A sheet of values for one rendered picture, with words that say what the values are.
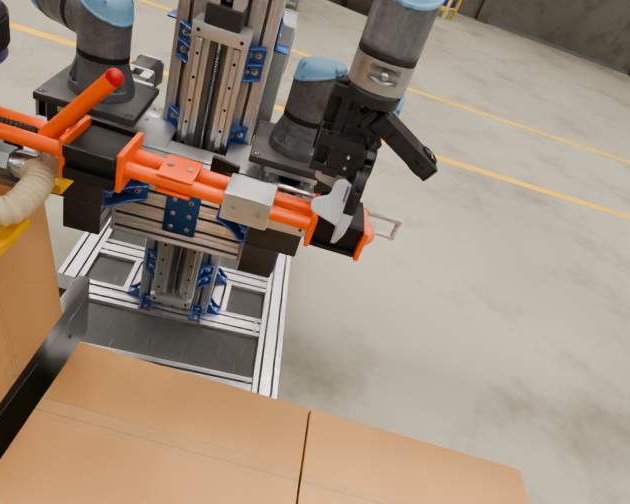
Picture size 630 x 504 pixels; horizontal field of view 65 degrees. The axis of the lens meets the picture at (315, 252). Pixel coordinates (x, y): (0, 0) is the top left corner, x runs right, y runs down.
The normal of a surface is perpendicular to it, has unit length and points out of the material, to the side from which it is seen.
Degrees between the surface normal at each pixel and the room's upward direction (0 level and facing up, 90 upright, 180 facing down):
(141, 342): 0
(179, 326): 0
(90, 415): 0
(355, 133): 90
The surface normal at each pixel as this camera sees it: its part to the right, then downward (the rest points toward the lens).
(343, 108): -0.07, 0.58
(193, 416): 0.30, -0.76
